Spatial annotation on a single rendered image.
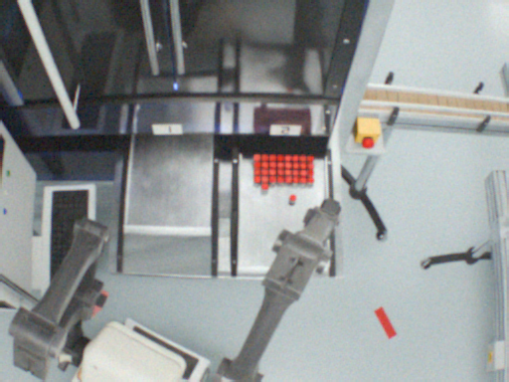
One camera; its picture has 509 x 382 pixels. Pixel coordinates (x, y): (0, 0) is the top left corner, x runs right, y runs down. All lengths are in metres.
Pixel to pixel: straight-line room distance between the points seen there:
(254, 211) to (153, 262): 0.33
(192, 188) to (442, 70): 1.85
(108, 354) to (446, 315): 1.89
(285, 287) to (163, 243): 0.78
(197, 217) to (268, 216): 0.21
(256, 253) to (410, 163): 1.35
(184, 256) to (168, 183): 0.23
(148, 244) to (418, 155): 1.60
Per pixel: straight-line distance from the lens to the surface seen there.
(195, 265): 1.84
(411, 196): 2.96
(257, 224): 1.87
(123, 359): 1.31
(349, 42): 1.45
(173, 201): 1.90
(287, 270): 1.16
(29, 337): 1.12
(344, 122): 1.80
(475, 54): 3.54
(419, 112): 2.06
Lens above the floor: 2.66
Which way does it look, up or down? 69 degrees down
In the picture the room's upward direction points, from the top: 5 degrees clockwise
